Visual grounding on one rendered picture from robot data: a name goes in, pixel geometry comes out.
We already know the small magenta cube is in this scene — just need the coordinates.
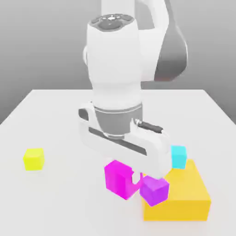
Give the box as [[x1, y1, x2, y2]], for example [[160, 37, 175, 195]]
[[104, 159, 144, 201]]

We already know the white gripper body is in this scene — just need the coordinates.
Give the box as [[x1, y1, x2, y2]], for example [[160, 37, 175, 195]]
[[78, 119, 173, 180]]

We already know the small cyan cube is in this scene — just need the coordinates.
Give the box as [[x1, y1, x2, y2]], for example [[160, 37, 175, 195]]
[[170, 145, 188, 170]]

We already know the large orange box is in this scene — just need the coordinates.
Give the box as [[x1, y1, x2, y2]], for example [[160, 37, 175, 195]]
[[142, 159, 212, 222]]

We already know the small yellow cube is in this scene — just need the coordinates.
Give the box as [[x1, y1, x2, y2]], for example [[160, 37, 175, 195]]
[[23, 147, 45, 171]]

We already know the small purple cube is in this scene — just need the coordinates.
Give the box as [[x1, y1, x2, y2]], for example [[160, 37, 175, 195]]
[[139, 175, 170, 207]]

